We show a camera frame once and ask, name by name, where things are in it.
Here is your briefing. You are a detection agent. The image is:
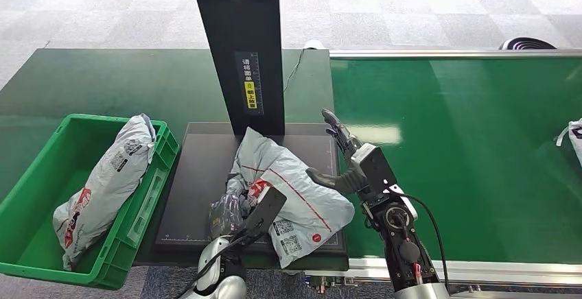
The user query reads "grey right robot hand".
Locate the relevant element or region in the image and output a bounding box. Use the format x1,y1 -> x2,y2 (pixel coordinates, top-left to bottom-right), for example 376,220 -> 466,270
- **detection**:
305,108 -> 369,194

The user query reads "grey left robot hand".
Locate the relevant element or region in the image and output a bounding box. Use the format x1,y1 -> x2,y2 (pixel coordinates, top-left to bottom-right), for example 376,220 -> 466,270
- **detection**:
209,191 -> 250,239

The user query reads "grey package with red stripe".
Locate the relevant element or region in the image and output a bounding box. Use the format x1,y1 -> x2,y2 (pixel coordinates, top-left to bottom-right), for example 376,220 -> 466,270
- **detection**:
226,127 -> 356,270

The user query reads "grey package with label stickers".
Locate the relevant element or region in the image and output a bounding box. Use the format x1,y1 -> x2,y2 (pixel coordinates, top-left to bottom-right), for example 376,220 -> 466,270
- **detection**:
52,113 -> 158,272

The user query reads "green conveyor belt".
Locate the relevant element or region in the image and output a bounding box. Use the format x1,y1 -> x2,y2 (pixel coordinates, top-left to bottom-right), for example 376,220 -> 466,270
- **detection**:
329,57 -> 582,265

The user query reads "white package with black print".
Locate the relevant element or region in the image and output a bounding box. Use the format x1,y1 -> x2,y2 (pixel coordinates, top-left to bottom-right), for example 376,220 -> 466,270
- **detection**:
553,119 -> 582,168

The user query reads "yellow black column label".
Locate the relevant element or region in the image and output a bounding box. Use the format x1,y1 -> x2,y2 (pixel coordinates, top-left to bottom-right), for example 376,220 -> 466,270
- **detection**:
234,51 -> 265,116

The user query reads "black scanner column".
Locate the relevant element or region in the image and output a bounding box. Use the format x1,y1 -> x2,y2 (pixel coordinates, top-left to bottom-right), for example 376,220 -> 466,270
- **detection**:
187,0 -> 286,136

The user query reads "green plastic crate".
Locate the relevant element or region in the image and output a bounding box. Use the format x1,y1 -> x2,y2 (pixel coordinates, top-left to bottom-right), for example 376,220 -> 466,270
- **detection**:
0,113 -> 181,290

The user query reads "black ribbed coil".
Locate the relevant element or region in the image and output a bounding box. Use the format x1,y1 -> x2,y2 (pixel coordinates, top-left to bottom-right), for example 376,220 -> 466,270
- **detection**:
498,36 -> 558,51

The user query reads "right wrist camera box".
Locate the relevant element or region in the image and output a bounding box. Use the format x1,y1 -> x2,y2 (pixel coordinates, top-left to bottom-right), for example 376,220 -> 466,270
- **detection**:
350,143 -> 397,198

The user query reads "black scanner base plate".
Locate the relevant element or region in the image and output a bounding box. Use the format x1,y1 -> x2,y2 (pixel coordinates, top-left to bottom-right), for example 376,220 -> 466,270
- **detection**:
154,121 -> 349,256

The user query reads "metal connector bracket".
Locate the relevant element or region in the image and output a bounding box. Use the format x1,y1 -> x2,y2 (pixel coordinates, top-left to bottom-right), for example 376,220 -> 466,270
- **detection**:
305,275 -> 358,294

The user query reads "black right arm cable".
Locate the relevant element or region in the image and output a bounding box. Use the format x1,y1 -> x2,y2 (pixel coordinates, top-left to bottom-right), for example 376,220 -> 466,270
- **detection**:
395,192 -> 451,294

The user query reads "thin black scanner cable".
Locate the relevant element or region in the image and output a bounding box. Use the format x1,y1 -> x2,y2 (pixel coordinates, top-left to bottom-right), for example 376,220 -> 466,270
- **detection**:
283,49 -> 305,93

